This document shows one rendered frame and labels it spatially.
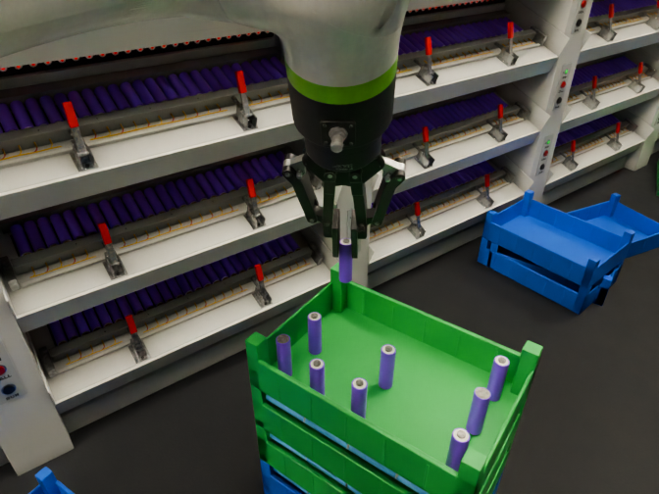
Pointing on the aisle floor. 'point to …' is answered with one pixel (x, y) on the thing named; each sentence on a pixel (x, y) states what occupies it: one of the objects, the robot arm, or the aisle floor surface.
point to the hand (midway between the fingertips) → (345, 234)
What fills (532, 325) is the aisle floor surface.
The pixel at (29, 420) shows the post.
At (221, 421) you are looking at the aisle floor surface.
